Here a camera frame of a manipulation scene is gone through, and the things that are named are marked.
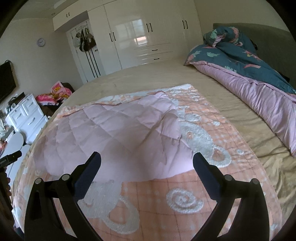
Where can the teal floral duvet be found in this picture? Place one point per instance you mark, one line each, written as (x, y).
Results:
(254, 92)

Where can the pile of desk clutter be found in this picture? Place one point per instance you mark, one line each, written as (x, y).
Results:
(4, 134)

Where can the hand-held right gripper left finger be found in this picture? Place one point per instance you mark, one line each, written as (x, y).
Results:
(89, 173)

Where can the pink quilted coat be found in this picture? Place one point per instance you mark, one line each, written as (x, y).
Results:
(115, 129)

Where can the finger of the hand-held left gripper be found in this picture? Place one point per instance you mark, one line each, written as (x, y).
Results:
(15, 155)

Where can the green padded headboard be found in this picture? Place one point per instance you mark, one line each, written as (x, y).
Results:
(272, 39)

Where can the round wall clock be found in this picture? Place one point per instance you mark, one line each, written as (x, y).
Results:
(41, 42)

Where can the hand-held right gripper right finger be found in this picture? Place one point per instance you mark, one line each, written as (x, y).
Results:
(205, 173)

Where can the white glossy wardrobe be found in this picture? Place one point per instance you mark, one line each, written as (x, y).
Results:
(129, 34)

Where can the pile of pink clothes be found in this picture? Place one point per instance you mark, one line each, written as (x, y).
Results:
(53, 95)

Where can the bed with beige sheet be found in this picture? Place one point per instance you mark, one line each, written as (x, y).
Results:
(161, 74)

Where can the white drawer chest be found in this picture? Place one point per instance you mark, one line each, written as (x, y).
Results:
(25, 118)

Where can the white door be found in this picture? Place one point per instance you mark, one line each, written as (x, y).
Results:
(75, 62)

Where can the orange patterned blanket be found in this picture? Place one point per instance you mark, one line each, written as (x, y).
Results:
(161, 192)

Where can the hanging bags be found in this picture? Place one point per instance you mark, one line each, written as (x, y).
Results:
(85, 40)

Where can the black wall television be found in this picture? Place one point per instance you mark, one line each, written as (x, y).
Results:
(5, 81)

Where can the white round chairs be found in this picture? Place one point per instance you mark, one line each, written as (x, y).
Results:
(15, 142)

